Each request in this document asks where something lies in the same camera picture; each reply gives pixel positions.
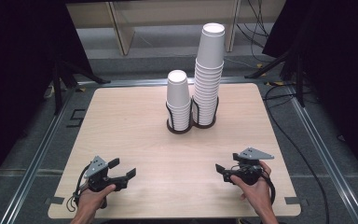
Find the black metal stand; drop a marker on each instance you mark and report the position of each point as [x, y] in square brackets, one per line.
[300, 84]
[57, 90]

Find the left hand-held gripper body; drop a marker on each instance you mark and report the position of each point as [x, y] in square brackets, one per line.
[98, 174]

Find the person's right hand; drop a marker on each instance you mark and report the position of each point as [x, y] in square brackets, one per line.
[258, 194]

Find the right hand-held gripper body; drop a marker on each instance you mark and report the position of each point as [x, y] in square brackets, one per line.
[248, 171]

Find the light wooden bench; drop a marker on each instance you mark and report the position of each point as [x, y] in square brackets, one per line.
[121, 18]

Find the short stack of white cups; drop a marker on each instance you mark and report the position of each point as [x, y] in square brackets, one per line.
[177, 93]

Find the dark curtain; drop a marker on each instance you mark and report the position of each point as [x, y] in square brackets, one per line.
[18, 77]
[341, 62]

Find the metal floor rail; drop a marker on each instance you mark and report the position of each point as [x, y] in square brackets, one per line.
[130, 83]
[34, 165]
[326, 158]

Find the person's left hand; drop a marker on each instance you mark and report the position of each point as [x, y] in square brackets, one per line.
[90, 202]

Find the tall stack of white cups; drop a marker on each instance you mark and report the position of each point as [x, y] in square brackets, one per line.
[210, 62]

